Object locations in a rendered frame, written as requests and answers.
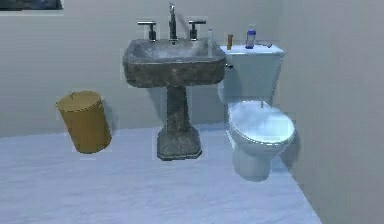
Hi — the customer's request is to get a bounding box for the dark metal tap handle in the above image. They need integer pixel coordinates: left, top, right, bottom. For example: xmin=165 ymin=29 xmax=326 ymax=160
xmin=137 ymin=20 xmax=158 ymax=43
xmin=188 ymin=19 xmax=207 ymax=41

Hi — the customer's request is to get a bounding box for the blue and white bottle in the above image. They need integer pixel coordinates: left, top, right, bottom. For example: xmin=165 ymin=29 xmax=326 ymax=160
xmin=245 ymin=24 xmax=257 ymax=50

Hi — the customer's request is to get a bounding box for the grey stone pedestal sink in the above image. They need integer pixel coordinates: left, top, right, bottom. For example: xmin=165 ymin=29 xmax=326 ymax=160
xmin=122 ymin=37 xmax=228 ymax=162

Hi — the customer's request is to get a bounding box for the dark metal tap spout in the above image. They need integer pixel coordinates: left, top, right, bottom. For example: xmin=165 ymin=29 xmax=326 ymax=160
xmin=168 ymin=1 xmax=178 ymax=45

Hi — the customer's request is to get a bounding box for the dark framed wall picture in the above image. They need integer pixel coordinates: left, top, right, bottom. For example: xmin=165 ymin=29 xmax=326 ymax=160
xmin=0 ymin=0 xmax=64 ymax=12

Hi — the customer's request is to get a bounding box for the yellow round bin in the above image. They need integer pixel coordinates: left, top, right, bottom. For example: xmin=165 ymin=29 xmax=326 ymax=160
xmin=55 ymin=90 xmax=113 ymax=155

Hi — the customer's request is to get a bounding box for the white toilet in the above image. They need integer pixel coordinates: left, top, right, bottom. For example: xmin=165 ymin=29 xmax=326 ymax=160
xmin=217 ymin=43 xmax=297 ymax=183

